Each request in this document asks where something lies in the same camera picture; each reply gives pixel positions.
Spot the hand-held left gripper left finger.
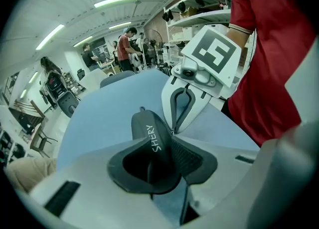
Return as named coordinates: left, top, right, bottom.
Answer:
left=27, top=136, right=182, bottom=229

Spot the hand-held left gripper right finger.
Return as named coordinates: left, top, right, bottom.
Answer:
left=171, top=135, right=261, bottom=224

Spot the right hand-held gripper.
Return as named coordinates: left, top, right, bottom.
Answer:
left=160, top=24, right=243, bottom=134

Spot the black glasses case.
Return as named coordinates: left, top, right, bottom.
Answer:
left=131, top=106, right=175, bottom=186

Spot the person's right forearm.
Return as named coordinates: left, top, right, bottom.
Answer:
left=225, top=27, right=253, bottom=49

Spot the blue table cloth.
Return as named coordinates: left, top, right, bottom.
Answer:
left=56, top=69, right=261, bottom=226

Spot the standing fan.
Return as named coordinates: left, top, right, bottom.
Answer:
left=144, top=29, right=164, bottom=67

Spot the wooden chair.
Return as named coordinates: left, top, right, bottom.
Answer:
left=29, top=99, right=58, bottom=153

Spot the dark chair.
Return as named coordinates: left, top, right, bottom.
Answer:
left=57, top=90, right=80, bottom=118

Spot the white metal shelving unit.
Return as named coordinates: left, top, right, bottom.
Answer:
left=163, top=0, right=246, bottom=74

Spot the person's red shirt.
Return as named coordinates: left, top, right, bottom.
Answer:
left=221, top=0, right=319, bottom=148

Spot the ceiling light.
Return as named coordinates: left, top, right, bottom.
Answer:
left=94, top=0, right=142, bottom=8
left=73, top=35, right=93, bottom=47
left=35, top=24, right=65, bottom=51
left=108, top=22, right=132, bottom=29

